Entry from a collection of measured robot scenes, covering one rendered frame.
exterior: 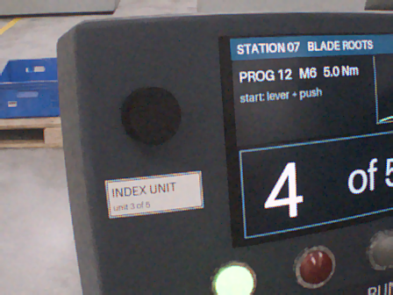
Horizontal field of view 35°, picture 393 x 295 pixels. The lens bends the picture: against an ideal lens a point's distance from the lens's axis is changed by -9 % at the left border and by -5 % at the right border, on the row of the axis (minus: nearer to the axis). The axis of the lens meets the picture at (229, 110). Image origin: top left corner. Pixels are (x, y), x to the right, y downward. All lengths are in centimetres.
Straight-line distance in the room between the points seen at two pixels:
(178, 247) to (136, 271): 3
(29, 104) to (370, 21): 341
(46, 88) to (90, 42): 338
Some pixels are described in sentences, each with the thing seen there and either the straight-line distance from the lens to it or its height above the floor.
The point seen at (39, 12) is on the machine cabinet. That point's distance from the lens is 819.
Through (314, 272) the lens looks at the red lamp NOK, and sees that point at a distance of 36.
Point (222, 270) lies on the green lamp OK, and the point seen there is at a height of 113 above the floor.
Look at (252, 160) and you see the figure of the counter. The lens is 34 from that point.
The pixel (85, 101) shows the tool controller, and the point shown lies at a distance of 32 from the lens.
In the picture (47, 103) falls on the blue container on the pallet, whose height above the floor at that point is 23.
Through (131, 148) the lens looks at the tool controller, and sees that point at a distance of 32.
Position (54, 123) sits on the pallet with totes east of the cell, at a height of 14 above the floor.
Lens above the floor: 131
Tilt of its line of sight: 18 degrees down
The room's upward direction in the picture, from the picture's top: 2 degrees clockwise
